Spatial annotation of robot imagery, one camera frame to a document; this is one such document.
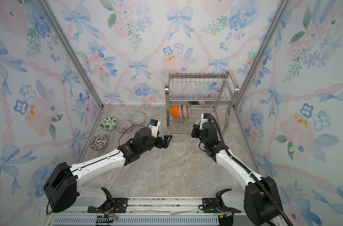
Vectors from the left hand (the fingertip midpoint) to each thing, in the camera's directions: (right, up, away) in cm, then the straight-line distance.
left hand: (166, 133), depth 79 cm
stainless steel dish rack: (+15, +28, +37) cm, 49 cm away
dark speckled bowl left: (-47, -8, +17) cm, 51 cm away
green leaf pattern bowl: (-45, +5, +28) cm, 53 cm away
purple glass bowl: (-34, +3, +25) cm, 42 cm away
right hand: (+16, +5, +5) cm, 18 cm away
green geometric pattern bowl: (-25, +9, +31) cm, 41 cm away
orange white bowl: (+4, +13, +22) cm, 26 cm away
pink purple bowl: (+8, +13, +22) cm, 27 cm away
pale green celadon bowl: (+18, +6, +3) cm, 20 cm away
